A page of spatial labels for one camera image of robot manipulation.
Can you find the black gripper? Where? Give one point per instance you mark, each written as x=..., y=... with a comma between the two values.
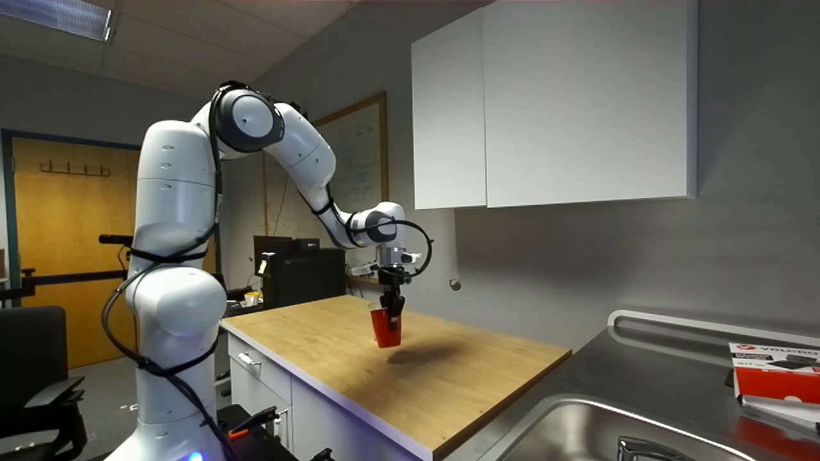
x=390, y=282

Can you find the orange plastic cup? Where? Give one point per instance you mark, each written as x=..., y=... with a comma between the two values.
x=385, y=334

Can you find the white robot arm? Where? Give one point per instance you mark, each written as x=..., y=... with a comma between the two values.
x=175, y=187

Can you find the black box device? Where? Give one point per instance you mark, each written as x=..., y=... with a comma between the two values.
x=297, y=278

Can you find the white base cabinet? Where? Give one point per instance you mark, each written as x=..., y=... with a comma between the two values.
x=271, y=400

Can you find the wood framed whiteboard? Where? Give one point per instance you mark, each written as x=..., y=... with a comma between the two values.
x=361, y=154

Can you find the black red controller device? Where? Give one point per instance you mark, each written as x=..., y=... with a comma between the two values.
x=252, y=435

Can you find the narrow white cabinet door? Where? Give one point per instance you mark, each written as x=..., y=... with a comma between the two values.
x=448, y=118

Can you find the stainless steel sink counter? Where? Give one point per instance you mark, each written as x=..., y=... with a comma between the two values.
x=622, y=385

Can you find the wide white cabinet door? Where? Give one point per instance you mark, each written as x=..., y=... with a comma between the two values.
x=589, y=104

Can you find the orange wooden door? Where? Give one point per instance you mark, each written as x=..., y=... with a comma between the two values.
x=71, y=222

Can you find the black horizontal bar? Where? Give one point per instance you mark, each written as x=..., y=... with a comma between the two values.
x=58, y=278

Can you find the black office chair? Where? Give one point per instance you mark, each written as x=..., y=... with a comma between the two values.
x=29, y=366

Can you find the red white cardboard box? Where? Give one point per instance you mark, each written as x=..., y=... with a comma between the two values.
x=781, y=380

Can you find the ceiling light panel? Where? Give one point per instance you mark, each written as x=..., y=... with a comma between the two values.
x=55, y=17

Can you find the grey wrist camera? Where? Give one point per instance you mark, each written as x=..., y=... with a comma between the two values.
x=410, y=259

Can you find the round wall knob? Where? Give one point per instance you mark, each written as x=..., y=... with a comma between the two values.
x=454, y=282

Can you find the black camera on stand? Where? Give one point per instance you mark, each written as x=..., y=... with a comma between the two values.
x=115, y=238

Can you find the steel backsplash rail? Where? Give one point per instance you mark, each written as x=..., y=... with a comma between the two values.
x=699, y=324

